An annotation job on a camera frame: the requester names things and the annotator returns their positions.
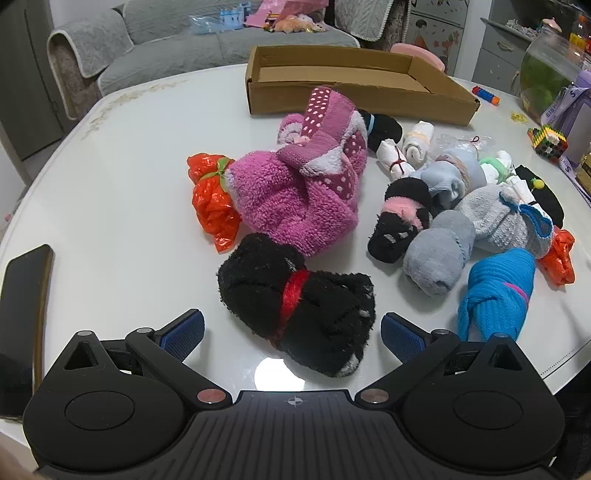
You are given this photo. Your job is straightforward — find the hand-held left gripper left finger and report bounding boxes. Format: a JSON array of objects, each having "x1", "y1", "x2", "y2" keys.
[{"x1": 42, "y1": 309, "x2": 232, "y2": 409}]

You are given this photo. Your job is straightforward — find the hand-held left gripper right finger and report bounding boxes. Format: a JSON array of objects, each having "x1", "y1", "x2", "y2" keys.
[{"x1": 355, "y1": 311, "x2": 552, "y2": 409}]

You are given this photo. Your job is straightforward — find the black fuzzy sock bundle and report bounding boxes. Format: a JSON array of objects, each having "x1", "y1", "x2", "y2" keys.
[{"x1": 217, "y1": 233, "x2": 377, "y2": 377}]

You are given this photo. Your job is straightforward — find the bright blue sock bundle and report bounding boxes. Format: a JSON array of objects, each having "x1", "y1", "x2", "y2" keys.
[{"x1": 457, "y1": 248, "x2": 536, "y2": 343}]

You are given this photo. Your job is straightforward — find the black sock bundle pink band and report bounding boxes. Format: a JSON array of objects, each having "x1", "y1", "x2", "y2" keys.
[{"x1": 368, "y1": 178, "x2": 437, "y2": 264}]

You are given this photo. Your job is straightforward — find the orange plastic bag green tie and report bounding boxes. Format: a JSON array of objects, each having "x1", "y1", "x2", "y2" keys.
[{"x1": 187, "y1": 154, "x2": 243, "y2": 254}]

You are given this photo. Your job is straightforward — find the light grey knitted sock bundle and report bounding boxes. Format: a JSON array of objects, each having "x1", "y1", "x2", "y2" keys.
[{"x1": 455, "y1": 185, "x2": 555, "y2": 259}]

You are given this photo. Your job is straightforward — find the pink fuzzy sock bundle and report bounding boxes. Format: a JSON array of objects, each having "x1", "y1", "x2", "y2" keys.
[{"x1": 228, "y1": 87, "x2": 370, "y2": 257}]

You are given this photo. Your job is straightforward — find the light blue sock bundle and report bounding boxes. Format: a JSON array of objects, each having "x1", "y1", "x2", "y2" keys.
[{"x1": 413, "y1": 148, "x2": 488, "y2": 208}]

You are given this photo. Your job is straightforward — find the white sock roll red tie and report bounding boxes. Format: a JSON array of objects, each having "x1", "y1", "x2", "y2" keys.
[{"x1": 375, "y1": 140, "x2": 416, "y2": 181}]

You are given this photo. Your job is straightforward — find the green white sock bundle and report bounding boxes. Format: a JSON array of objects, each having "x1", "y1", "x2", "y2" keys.
[{"x1": 478, "y1": 152, "x2": 515, "y2": 185}]

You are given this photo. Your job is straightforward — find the black sock yellow dot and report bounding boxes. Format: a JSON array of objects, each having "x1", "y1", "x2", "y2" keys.
[{"x1": 512, "y1": 165, "x2": 566, "y2": 229}]

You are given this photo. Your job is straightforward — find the black sock bundle blue band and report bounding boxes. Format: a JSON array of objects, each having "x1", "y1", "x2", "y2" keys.
[{"x1": 358, "y1": 109, "x2": 404, "y2": 153}]

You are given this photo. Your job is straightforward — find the brown cardboard box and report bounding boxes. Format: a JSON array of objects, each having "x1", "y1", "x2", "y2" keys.
[{"x1": 245, "y1": 45, "x2": 481, "y2": 127}]

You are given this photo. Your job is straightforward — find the white desktop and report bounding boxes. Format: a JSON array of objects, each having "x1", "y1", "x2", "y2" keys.
[{"x1": 0, "y1": 62, "x2": 591, "y2": 462}]

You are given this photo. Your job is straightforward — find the black smartphone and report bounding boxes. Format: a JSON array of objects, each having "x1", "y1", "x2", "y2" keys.
[{"x1": 0, "y1": 244, "x2": 55, "y2": 421}]

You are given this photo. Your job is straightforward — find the colourful building block toy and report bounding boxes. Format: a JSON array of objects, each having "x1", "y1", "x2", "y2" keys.
[{"x1": 527, "y1": 124, "x2": 570, "y2": 162}]

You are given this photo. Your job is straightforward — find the yellow box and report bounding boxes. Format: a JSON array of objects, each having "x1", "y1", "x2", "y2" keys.
[{"x1": 574, "y1": 150, "x2": 591, "y2": 185}]

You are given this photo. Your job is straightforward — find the grey sofa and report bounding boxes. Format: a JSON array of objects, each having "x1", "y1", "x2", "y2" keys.
[{"x1": 46, "y1": 0, "x2": 411, "y2": 121}]

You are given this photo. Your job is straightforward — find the pink stool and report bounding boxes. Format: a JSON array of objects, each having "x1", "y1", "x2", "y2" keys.
[{"x1": 390, "y1": 43, "x2": 446, "y2": 72}]

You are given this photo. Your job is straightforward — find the purple bag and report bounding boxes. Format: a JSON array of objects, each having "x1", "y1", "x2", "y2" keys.
[{"x1": 556, "y1": 71, "x2": 591, "y2": 171}]

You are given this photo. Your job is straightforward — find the grey drawer cabinet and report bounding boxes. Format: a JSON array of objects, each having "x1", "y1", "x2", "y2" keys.
[{"x1": 471, "y1": 0, "x2": 591, "y2": 97}]

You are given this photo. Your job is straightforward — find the glass fish bowl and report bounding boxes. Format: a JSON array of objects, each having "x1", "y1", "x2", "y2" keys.
[{"x1": 519, "y1": 25, "x2": 591, "y2": 118}]

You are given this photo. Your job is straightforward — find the grey cabinet with stickers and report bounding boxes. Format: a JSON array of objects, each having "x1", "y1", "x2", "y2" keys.
[{"x1": 402, "y1": 0, "x2": 467, "y2": 77}]

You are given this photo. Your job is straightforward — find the dark door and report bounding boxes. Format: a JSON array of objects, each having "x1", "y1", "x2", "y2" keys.
[{"x1": 0, "y1": 0, "x2": 63, "y2": 160}]

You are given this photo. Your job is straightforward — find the plush toys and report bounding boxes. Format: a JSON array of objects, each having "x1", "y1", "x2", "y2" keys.
[{"x1": 263, "y1": 13, "x2": 328, "y2": 34}]

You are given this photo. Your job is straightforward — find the pink plastic bag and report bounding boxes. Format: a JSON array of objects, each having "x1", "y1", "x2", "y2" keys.
[{"x1": 245, "y1": 0, "x2": 333, "y2": 28}]

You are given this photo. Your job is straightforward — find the orange drink bottle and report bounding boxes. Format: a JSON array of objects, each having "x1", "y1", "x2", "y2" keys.
[{"x1": 570, "y1": 14, "x2": 591, "y2": 54}]

